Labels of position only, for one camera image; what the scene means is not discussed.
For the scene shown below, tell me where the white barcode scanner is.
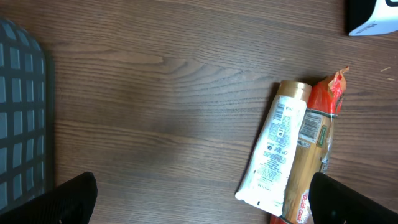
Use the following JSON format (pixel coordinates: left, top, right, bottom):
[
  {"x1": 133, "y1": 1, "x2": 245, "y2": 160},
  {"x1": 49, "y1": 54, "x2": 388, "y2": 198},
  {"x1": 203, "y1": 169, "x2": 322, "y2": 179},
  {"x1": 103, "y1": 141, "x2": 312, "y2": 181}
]
[{"x1": 346, "y1": 0, "x2": 397, "y2": 37}]

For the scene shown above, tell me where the orange spaghetti packet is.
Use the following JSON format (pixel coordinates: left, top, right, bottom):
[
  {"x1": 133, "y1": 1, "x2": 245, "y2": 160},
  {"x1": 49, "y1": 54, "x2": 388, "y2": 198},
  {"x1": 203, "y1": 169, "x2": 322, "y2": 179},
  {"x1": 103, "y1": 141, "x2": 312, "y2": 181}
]
[{"x1": 270, "y1": 67, "x2": 349, "y2": 224}]

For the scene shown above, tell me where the dark grey plastic basket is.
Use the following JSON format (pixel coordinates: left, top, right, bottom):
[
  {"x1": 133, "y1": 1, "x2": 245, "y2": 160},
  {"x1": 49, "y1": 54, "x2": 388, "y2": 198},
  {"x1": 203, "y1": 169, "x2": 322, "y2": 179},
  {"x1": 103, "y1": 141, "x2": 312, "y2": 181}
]
[{"x1": 1, "y1": 19, "x2": 55, "y2": 213}]

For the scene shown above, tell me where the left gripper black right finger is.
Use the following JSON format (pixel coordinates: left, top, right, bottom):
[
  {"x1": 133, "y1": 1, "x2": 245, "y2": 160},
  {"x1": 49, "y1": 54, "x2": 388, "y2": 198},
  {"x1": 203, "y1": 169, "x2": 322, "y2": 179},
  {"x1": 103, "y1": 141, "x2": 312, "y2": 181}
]
[{"x1": 308, "y1": 172, "x2": 397, "y2": 224}]

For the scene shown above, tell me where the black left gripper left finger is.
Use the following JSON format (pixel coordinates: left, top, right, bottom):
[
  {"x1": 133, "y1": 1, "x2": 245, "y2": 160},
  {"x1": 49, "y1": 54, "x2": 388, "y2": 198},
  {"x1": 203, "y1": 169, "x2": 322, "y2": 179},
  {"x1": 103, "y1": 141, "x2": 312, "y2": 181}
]
[{"x1": 1, "y1": 172, "x2": 98, "y2": 224}]

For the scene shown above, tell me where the white tube with gold cap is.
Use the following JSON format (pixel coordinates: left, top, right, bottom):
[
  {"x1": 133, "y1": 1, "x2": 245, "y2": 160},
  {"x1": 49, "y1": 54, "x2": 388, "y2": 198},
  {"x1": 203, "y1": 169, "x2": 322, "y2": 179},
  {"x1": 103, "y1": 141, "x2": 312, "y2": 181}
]
[{"x1": 235, "y1": 80, "x2": 312, "y2": 216}]

